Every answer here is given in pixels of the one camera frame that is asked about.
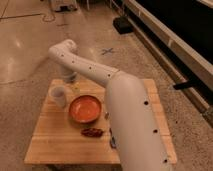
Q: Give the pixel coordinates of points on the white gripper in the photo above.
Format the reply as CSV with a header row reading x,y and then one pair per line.
x,y
68,76

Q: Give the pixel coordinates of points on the white ceramic cup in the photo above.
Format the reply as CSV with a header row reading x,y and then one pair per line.
x,y
58,96

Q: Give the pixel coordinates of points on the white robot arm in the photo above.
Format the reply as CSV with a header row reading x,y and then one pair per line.
x,y
137,136

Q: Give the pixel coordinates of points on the orange ceramic bowl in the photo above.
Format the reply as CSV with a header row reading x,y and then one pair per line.
x,y
85,109

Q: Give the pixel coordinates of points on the dried red chili pepper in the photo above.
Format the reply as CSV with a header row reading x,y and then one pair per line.
x,y
92,132

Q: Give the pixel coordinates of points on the wooden table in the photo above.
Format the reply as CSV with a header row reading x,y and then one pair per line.
x,y
57,138

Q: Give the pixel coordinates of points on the grey equipment base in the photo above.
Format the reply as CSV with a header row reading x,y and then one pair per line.
x,y
60,5

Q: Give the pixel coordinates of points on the black object on floor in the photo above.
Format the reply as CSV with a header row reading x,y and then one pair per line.
x,y
122,25

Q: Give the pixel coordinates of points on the blue cloth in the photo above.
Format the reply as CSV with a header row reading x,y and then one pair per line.
x,y
112,140

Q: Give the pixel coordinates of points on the long wall bench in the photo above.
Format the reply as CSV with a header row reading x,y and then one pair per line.
x,y
180,34

